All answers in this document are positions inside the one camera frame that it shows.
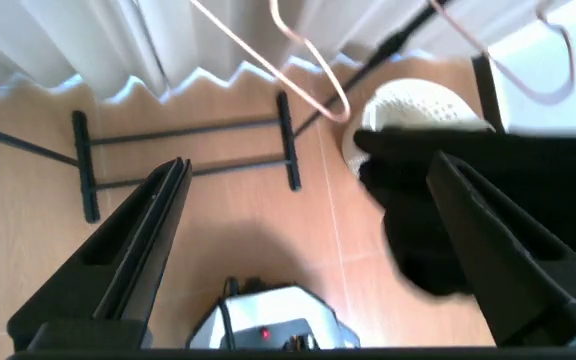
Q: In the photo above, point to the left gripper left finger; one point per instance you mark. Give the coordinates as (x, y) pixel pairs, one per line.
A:
(68, 310)

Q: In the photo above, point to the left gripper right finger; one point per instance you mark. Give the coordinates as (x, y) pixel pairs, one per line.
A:
(513, 300)

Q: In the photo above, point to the black shorts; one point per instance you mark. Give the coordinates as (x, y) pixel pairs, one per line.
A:
(408, 225)

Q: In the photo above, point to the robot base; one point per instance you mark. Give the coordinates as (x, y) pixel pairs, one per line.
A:
(278, 310)

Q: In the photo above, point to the white laundry basket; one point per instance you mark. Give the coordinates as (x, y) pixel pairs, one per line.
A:
(408, 105)

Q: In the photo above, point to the black clothes rack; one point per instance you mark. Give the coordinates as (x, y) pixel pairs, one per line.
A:
(288, 140)

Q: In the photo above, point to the beige curtain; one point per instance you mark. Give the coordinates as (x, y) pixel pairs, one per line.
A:
(93, 50)

